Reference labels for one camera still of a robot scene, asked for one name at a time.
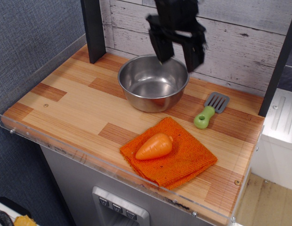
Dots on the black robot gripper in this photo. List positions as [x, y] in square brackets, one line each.
[175, 21]

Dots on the stainless steel pot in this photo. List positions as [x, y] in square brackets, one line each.
[151, 86]

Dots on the orange plastic toy carrot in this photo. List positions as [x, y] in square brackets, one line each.
[157, 146]

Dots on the orange knitted cloth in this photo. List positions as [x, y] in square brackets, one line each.
[187, 159]

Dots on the white toy sink unit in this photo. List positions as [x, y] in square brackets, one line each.
[272, 159]

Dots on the grey toy fridge cabinet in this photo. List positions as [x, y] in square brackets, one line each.
[97, 199]

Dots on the clear acrylic table guard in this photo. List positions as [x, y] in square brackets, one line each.
[80, 111]

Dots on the yellow crumpled object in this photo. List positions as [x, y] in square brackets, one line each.
[24, 221]

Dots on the grey spatula with green handle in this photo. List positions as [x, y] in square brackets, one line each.
[215, 103]

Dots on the dark left vertical post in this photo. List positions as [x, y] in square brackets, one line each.
[93, 25]

